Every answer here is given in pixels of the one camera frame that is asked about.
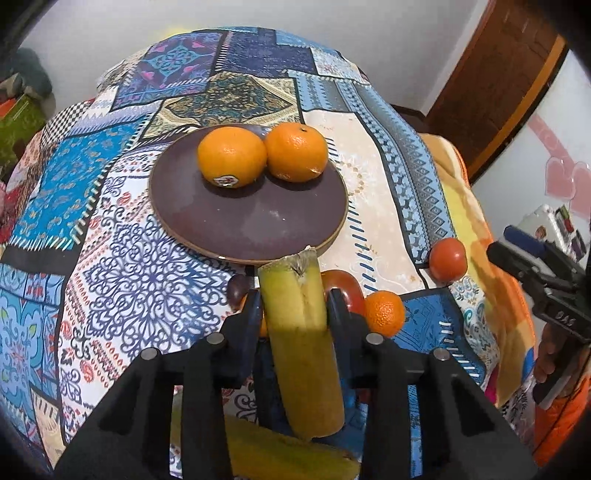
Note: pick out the green cardboard box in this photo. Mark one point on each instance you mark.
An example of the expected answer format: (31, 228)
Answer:
(19, 124)

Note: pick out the yellow sugarcane piece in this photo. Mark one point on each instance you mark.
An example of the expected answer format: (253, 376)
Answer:
(259, 453)
(301, 343)

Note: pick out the dark red tomato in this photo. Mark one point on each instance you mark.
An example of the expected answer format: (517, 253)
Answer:
(350, 288)

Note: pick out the white sliding wardrobe door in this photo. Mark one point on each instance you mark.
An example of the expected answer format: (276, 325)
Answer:
(548, 160)

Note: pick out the small mandarin orange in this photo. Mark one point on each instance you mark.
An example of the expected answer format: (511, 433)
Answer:
(263, 330)
(385, 313)

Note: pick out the brown wooden wardrobe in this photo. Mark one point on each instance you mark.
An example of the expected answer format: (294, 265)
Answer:
(506, 69)

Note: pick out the dark purple round plate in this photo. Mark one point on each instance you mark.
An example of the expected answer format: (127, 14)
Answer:
(252, 225)

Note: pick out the large orange with sticker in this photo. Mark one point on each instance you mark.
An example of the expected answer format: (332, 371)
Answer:
(231, 157)

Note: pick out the orange yellow blanket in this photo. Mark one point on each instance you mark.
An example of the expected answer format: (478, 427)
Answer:
(499, 302)

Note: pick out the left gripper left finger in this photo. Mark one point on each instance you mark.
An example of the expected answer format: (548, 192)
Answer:
(241, 334)

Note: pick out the grey plush pillow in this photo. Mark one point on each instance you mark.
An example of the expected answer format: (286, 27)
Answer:
(23, 74)

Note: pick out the dark red jujube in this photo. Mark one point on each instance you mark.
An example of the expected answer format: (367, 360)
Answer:
(238, 287)

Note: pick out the person right hand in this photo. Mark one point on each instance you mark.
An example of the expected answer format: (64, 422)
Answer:
(552, 342)

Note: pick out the blue patchwork patterned cloth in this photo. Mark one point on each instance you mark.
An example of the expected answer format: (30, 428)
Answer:
(91, 273)

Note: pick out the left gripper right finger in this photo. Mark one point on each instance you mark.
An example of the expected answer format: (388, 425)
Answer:
(349, 331)

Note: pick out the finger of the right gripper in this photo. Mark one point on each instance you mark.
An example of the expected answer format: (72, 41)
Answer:
(513, 263)
(525, 241)

